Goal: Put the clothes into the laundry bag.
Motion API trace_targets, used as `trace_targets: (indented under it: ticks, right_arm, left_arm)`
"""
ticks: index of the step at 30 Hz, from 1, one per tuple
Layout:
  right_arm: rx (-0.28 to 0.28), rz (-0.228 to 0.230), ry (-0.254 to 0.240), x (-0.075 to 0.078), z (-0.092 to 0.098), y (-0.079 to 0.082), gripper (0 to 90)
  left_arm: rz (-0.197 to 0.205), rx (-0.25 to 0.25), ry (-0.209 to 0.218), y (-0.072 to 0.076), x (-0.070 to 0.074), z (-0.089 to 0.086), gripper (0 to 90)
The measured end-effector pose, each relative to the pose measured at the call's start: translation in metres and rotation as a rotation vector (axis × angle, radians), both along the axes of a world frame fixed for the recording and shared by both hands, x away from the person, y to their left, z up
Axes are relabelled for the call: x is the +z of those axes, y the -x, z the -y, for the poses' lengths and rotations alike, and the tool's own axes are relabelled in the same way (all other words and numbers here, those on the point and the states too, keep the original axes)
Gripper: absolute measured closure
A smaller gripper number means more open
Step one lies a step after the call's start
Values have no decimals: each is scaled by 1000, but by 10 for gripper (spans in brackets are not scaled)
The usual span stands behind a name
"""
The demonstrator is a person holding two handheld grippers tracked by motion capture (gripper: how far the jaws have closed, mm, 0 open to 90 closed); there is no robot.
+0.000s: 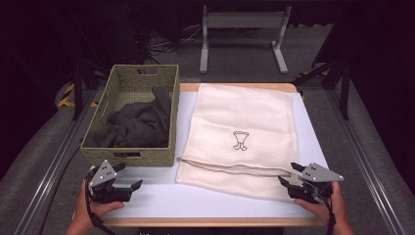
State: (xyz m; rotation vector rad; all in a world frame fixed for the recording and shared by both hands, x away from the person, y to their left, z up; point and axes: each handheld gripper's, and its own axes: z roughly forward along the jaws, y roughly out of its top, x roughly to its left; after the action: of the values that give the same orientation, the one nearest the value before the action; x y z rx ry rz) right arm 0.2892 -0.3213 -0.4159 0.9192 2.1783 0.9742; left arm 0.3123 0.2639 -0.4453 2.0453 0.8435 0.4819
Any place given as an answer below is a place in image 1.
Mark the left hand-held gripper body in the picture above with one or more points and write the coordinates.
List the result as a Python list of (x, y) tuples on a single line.
[(101, 174)]

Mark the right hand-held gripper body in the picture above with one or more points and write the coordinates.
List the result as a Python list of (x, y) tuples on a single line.
[(318, 175)]

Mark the black metal stand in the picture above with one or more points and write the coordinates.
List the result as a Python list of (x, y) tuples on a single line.
[(344, 91), (77, 91)]

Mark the white metal table frame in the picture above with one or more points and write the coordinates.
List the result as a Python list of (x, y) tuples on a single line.
[(243, 20)]

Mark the person's left hand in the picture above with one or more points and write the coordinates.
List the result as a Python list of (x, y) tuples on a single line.
[(85, 210)]

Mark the dark grey cloth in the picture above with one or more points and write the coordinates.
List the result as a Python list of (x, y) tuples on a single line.
[(137, 125)]

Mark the yellow black hazard tape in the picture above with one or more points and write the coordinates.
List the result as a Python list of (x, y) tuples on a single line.
[(67, 98)]

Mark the green woven basket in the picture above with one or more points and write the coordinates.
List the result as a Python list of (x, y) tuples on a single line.
[(130, 158)]

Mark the grey metal floor rail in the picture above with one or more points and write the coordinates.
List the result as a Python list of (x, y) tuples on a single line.
[(52, 169), (365, 163)]

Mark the person's right hand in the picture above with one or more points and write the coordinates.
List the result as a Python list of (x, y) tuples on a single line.
[(336, 207)]

